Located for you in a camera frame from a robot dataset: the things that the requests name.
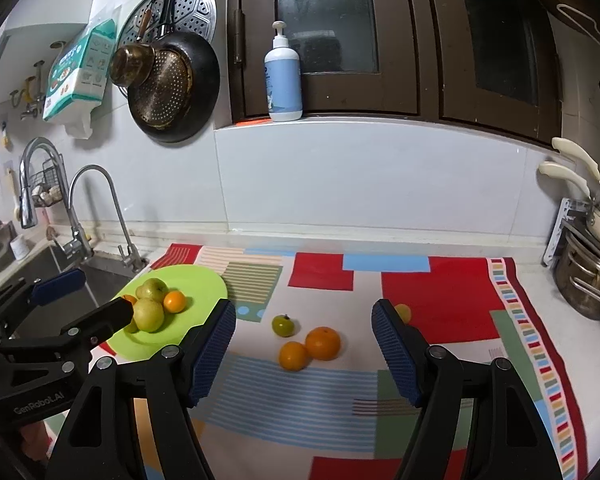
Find white dish rack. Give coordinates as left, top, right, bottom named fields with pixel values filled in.
left=542, top=199, right=576, bottom=267

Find paper towel pack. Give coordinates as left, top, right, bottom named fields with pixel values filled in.
left=42, top=19, right=118, bottom=138

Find perforated metal colander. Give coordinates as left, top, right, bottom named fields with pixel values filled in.
left=128, top=50, right=193, bottom=128

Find black wire basket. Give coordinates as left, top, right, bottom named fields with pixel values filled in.
left=30, top=159, right=66, bottom=208

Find black frying pan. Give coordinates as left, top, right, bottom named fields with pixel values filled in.
left=126, top=0, right=222, bottom=144

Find round metal steamer plate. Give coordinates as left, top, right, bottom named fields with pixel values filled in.
left=116, top=0, right=217, bottom=98

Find wooden handled brush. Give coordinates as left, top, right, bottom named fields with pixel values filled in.
left=7, top=170, right=25, bottom=222

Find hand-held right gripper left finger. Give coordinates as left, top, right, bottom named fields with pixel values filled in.
left=45, top=298, right=237, bottom=480

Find large chrome faucet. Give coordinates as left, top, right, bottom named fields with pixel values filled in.
left=19, top=136, right=95, bottom=261

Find grey wall hook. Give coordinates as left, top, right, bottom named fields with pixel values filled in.
left=32, top=60, right=48, bottom=106

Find green plate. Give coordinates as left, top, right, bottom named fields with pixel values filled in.
left=105, top=265, right=229, bottom=359

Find dark wooden window sash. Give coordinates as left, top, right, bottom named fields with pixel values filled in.
left=420, top=0, right=563, bottom=146
left=215, top=0, right=426, bottom=128

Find yellow wall hook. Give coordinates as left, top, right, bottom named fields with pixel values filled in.
left=10, top=76, right=36, bottom=121

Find small brass pot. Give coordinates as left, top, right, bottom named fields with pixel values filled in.
left=109, top=7, right=156, bottom=88

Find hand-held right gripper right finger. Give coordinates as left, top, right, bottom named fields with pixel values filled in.
left=371, top=298, right=563, bottom=480

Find thin gooseneck faucet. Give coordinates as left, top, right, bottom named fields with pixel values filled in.
left=67, top=164, right=149, bottom=274

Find green apple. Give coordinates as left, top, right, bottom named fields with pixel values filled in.
left=135, top=278, right=170, bottom=303
left=132, top=298, right=166, bottom=333

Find stainless steel sink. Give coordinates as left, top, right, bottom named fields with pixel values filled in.
left=0, top=245, right=148, bottom=311

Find white pump soap bottle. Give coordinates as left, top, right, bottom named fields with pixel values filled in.
left=264, top=21, right=303, bottom=122

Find stainless steel pot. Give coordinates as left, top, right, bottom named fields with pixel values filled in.
left=552, top=220, right=600, bottom=321

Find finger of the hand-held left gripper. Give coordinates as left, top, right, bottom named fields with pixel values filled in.
left=0, top=268, right=87, bottom=335
left=59, top=300, right=135, bottom=361

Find person's left hand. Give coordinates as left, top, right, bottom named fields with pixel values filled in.
left=21, top=421, right=53, bottom=466

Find colourful patchwork tablecloth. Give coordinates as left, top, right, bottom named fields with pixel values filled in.
left=42, top=243, right=588, bottom=480

